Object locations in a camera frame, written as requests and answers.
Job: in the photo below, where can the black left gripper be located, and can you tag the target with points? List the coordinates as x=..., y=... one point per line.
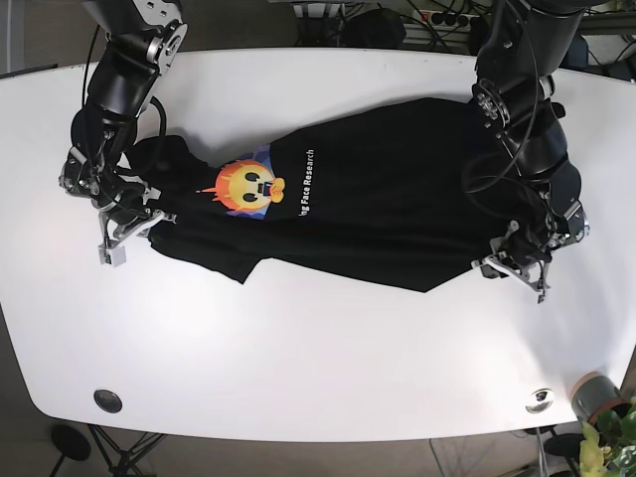
x=532, y=248

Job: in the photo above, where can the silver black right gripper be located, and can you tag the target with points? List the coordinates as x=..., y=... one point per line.
x=122, y=213

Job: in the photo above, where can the black graphic T-shirt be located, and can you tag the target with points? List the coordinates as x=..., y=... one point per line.
x=374, y=196

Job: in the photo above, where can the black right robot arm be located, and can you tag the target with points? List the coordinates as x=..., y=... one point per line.
x=142, y=40

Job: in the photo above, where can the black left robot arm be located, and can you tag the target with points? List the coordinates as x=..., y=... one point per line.
x=536, y=188

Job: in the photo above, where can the silver table grommet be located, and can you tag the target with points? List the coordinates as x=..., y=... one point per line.
x=539, y=401

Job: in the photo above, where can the black table grommet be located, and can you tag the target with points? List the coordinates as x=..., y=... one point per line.
x=107, y=401

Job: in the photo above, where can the potted green plant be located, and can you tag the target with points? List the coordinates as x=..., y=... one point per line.
x=608, y=427

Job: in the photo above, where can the black tripod stand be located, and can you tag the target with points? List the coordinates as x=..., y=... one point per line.
x=73, y=445

